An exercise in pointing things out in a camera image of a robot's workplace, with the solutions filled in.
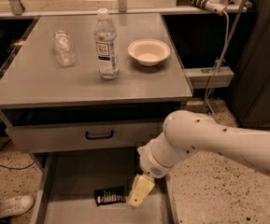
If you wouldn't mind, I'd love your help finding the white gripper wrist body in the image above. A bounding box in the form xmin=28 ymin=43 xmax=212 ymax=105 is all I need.
xmin=137 ymin=133 xmax=185 ymax=178

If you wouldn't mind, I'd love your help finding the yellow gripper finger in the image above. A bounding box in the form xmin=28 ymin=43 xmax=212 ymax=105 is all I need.
xmin=127 ymin=174 xmax=155 ymax=208

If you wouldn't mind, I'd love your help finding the black rxbar chocolate wrapper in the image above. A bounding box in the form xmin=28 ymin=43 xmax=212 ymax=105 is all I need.
xmin=94 ymin=186 xmax=126 ymax=206

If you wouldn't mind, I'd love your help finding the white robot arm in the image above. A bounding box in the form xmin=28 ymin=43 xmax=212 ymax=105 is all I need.
xmin=127 ymin=110 xmax=270 ymax=208

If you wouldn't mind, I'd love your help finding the grey top drawer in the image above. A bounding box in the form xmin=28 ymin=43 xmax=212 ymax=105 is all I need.
xmin=7 ymin=119 xmax=163 ymax=153

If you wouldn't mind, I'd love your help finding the open grey middle drawer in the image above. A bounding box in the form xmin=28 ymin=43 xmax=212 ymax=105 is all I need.
xmin=30 ymin=147 xmax=179 ymax=224

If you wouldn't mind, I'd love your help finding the grey drawer cabinet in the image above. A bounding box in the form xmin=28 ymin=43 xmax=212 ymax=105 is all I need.
xmin=0 ymin=13 xmax=192 ymax=167

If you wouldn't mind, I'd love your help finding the white paper bowl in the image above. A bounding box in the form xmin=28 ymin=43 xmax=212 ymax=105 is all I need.
xmin=128 ymin=39 xmax=171 ymax=67

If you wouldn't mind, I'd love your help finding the upright tea bottle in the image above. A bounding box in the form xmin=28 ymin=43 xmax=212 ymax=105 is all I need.
xmin=93 ymin=8 xmax=120 ymax=79

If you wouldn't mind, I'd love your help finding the white sneaker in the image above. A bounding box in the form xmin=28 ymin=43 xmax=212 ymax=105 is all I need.
xmin=0 ymin=195 xmax=35 ymax=219

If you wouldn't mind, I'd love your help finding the white power strip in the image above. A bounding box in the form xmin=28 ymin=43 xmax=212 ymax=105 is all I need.
xmin=184 ymin=0 xmax=226 ymax=16

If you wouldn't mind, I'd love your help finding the black drawer handle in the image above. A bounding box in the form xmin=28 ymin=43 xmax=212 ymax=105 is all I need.
xmin=85 ymin=130 xmax=114 ymax=140

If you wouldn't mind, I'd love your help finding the grey metal rail beam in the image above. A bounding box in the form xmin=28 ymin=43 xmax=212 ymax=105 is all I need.
xmin=185 ymin=66 xmax=234 ymax=89

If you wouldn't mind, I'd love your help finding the black floor cable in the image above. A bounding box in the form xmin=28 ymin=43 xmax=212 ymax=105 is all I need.
xmin=0 ymin=138 xmax=36 ymax=171

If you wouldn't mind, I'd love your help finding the white power cable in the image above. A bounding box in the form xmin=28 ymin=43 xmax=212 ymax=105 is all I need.
xmin=203 ymin=10 xmax=230 ymax=117

